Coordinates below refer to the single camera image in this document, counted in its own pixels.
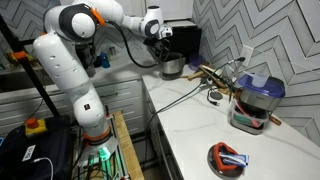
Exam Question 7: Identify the black microwave oven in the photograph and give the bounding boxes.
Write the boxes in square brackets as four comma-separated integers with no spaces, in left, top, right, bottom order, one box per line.
[167,20,202,63]

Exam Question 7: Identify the black case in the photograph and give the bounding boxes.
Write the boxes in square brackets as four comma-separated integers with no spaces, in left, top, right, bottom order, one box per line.
[0,116,73,180]

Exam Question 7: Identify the wooden utensils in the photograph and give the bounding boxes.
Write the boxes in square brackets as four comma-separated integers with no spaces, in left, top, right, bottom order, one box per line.
[182,65,230,94]

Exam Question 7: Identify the blue white packet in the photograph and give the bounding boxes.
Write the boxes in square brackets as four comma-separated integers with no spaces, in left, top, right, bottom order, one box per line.
[219,153,249,167]

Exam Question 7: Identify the black power cable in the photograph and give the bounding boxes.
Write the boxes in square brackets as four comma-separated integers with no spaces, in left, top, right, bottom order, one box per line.
[146,56,246,134]

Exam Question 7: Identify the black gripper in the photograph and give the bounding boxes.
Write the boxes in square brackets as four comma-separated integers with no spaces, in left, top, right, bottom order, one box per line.
[143,38,170,58]

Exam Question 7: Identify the black camera tripod arm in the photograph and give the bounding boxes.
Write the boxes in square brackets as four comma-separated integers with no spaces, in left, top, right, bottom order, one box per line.
[0,15,60,117]

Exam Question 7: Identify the round silver lid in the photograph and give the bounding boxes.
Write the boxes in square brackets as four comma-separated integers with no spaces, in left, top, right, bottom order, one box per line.
[207,142,248,180]

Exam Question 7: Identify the white wall outlet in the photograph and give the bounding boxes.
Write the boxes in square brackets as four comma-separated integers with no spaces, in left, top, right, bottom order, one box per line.
[240,45,253,67]

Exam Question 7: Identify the red cookie cutter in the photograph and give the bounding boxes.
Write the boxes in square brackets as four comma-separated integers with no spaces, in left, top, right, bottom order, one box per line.
[213,142,240,172]

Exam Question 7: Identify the silver tin with black base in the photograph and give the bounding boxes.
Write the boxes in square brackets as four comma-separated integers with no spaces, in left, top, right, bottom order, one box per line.
[161,52,186,80]

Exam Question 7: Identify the purple plastic bowl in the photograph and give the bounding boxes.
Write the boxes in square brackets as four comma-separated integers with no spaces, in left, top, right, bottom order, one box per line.
[188,54,206,71]

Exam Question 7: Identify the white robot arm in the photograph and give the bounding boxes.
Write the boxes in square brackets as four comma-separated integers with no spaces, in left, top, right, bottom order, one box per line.
[33,0,173,146]

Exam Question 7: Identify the wooden robot stand board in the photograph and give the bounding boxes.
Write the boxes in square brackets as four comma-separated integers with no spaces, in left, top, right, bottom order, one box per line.
[113,111,145,180]

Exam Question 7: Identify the emergency stop button box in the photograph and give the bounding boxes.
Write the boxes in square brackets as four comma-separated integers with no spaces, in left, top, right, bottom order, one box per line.
[25,118,48,138]

